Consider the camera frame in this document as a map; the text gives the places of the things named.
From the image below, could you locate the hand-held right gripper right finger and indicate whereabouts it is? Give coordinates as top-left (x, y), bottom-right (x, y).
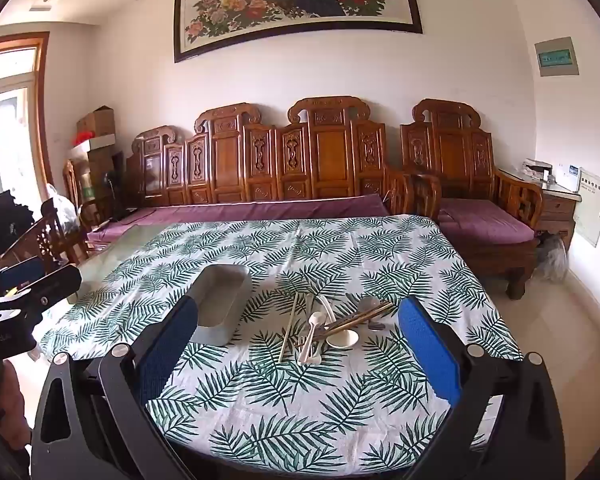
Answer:
top-left (397, 296), bottom-right (566, 480)

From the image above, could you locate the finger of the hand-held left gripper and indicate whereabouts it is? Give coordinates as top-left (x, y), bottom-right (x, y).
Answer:
top-left (0, 264), bottom-right (82, 320)
top-left (0, 256), bottom-right (46, 295)

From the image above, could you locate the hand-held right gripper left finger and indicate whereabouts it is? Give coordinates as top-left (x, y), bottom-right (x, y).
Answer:
top-left (30, 296), bottom-right (201, 480)

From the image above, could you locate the grey rectangular utensil container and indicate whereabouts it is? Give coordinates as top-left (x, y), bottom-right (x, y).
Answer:
top-left (189, 265), bottom-right (253, 347)

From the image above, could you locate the white ceramic soup spoon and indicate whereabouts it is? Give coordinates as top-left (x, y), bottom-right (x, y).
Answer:
top-left (316, 296), bottom-right (361, 352)

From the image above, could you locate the light wooden chopstick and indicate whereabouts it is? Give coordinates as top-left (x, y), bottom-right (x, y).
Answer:
top-left (278, 295), bottom-right (299, 362)

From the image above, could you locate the white plastic spoon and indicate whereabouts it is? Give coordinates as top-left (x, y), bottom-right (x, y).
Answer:
top-left (296, 311), bottom-right (327, 366)

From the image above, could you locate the person's left hand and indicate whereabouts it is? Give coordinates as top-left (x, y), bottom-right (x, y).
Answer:
top-left (0, 359), bottom-right (33, 453)

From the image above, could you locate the dark wooden dining chair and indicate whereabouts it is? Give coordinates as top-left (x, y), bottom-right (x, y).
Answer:
top-left (0, 205), bottom-right (88, 273)

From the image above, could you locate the black cloth pile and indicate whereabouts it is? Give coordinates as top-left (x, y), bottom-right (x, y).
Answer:
top-left (0, 190), bottom-right (35, 261)

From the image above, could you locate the clear plastic bag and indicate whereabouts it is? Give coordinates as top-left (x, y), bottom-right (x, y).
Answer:
top-left (45, 183), bottom-right (78, 241)

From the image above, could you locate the carved wooden side chair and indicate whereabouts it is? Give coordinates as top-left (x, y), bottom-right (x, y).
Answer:
top-left (62, 160), bottom-right (113, 241)

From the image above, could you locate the black standing fan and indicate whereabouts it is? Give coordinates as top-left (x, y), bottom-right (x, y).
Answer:
top-left (105, 152), bottom-right (127, 221)

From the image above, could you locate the green leaf print tablecloth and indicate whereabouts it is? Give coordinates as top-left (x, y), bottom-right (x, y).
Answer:
top-left (40, 214), bottom-right (526, 476)

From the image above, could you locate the purple armchair cushion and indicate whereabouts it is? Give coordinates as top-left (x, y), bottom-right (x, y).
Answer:
top-left (437, 197), bottom-right (536, 246)

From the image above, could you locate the grey fluffy bundle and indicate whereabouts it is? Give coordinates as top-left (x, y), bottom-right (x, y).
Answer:
top-left (535, 230), bottom-right (568, 281)

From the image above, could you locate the brown cardboard box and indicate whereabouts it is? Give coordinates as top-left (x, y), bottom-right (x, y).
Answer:
top-left (76, 105), bottom-right (116, 138)

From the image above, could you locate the wooden side table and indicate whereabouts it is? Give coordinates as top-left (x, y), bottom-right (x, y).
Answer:
top-left (500, 167), bottom-right (581, 253)

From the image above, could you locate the carved wooden armchair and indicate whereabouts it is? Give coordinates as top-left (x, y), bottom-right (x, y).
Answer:
top-left (400, 99), bottom-right (543, 301)

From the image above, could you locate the long carved wooden sofa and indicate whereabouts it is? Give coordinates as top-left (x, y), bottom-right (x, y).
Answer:
top-left (82, 96), bottom-right (416, 261)

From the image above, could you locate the white metal panel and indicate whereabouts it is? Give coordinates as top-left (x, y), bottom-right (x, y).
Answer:
top-left (574, 167), bottom-right (600, 248)

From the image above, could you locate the white box blue label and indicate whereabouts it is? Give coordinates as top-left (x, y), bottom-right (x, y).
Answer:
top-left (552, 164), bottom-right (581, 192)

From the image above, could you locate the framed peacock flower painting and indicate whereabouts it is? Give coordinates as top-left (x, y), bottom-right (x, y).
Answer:
top-left (174, 0), bottom-right (424, 64)

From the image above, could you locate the wooden door frame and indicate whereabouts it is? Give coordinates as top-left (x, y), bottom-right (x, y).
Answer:
top-left (0, 31), bottom-right (53, 201)

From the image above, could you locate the grey wall electrical box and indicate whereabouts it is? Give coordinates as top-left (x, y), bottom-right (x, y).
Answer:
top-left (534, 36), bottom-right (580, 77)

